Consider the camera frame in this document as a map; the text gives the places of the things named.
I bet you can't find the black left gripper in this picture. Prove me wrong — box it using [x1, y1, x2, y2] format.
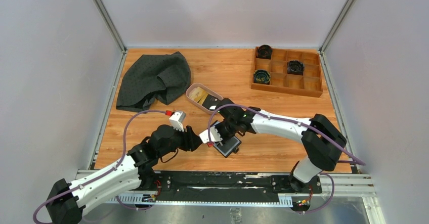
[158, 122, 203, 158]

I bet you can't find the black leather card holder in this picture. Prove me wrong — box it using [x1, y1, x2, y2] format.
[211, 120, 242, 158]

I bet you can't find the pink oval plastic tray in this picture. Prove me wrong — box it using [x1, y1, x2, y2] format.
[185, 83, 223, 114]

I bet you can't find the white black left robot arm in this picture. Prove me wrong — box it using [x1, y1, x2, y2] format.
[45, 124, 210, 223]

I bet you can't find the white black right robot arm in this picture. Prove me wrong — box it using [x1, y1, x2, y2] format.
[199, 98, 347, 193]

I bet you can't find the black VIP credit card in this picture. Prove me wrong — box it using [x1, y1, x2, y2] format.
[202, 94, 220, 111]

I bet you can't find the gold credit card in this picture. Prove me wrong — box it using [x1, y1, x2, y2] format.
[198, 93, 208, 105]
[189, 87, 208, 103]

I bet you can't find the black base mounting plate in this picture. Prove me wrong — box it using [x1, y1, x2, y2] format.
[136, 171, 322, 203]

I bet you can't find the dark green dotted cloth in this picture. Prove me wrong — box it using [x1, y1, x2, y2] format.
[116, 52, 191, 112]

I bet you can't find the rolled dark belt top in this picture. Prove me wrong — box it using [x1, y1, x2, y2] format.
[256, 44, 273, 60]

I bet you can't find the wooden compartment organizer box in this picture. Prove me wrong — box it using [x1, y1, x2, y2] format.
[250, 44, 323, 98]

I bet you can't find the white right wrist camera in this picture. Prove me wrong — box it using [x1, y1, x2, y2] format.
[199, 127, 223, 144]

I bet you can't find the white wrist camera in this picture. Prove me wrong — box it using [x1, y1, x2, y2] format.
[199, 127, 223, 144]
[169, 111, 186, 132]

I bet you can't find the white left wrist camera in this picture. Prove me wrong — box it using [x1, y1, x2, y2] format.
[169, 111, 186, 132]

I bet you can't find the aluminium frame rail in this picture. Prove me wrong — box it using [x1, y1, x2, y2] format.
[69, 169, 385, 223]

